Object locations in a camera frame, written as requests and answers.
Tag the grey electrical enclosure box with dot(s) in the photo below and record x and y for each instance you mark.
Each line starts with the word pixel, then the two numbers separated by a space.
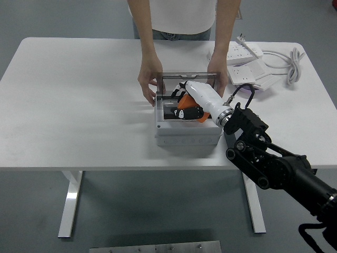
pixel 188 134

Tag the white square switch panel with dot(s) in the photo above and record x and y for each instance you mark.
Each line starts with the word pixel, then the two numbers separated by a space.
pixel 258 69

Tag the grey metal plate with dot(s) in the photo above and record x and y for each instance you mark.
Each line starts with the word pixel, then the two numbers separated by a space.
pixel 155 247

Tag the person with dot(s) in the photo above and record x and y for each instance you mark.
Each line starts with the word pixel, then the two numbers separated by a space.
pixel 181 15

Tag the white power strip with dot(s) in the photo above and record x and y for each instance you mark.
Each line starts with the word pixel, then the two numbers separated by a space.
pixel 241 54

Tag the white wide switch panel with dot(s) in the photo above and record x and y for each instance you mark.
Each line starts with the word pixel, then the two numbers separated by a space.
pixel 268 81

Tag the transparent hinged box lid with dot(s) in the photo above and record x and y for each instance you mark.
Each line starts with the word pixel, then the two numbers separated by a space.
pixel 171 81

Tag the white table leg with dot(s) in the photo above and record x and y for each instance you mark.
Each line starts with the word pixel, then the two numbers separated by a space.
pixel 256 210
pixel 70 203

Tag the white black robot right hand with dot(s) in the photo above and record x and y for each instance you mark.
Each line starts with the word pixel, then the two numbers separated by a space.
pixel 204 96

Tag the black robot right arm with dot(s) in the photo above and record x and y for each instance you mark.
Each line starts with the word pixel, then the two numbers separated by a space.
pixel 276 166

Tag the person's left forearm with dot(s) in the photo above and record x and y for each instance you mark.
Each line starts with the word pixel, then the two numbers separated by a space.
pixel 223 29

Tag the orange cylindrical battery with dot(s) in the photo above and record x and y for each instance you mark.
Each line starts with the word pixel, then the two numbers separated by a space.
pixel 185 102

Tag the person's right forearm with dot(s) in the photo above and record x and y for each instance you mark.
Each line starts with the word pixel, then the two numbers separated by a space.
pixel 146 29

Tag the person's right hand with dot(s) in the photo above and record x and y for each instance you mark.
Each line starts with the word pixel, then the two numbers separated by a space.
pixel 148 71

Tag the person's left hand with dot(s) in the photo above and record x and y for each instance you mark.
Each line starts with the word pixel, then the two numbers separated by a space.
pixel 219 66

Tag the purple round dish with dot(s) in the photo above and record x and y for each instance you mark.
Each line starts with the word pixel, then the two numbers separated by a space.
pixel 246 90

